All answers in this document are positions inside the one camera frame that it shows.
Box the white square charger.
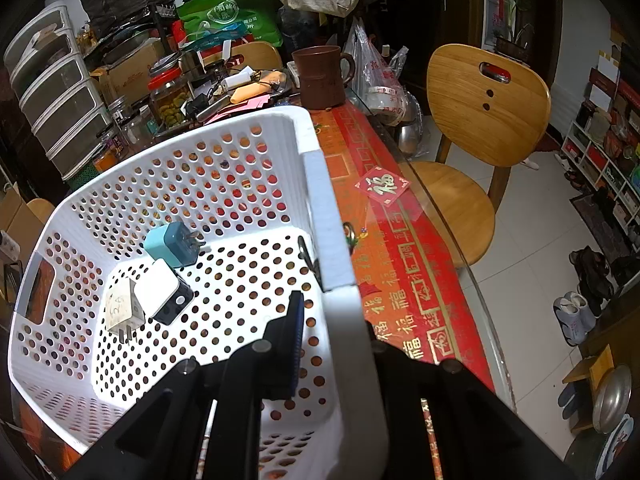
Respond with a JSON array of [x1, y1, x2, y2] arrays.
[[105, 278, 144, 344]]

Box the black and white charger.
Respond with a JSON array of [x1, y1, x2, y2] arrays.
[[134, 259, 194, 326]]

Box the white perforated plastic basket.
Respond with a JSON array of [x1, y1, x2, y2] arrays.
[[8, 106, 388, 479]]

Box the light blue charger plug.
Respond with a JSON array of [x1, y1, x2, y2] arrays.
[[143, 221, 205, 269]]

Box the red patterned tablecloth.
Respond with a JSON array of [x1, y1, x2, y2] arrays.
[[311, 103, 494, 387]]

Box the cardboard box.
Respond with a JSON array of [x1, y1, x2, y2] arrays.
[[1, 185, 54, 266]]

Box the small orange jar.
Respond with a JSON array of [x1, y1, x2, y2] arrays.
[[92, 146, 119, 174]]

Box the shelf with boxes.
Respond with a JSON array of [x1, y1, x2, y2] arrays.
[[561, 51, 639, 250]]

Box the wooden chair right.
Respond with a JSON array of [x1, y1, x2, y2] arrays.
[[411, 44, 551, 268]]

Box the large pickle jar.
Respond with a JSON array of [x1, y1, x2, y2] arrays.
[[148, 66, 192, 129]]

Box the white drawer tower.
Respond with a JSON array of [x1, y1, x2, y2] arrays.
[[3, 1, 112, 181]]

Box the brown mug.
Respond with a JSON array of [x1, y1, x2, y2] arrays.
[[293, 46, 356, 110]]

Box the green shopping bag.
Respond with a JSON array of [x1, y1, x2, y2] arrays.
[[177, 0, 283, 48]]

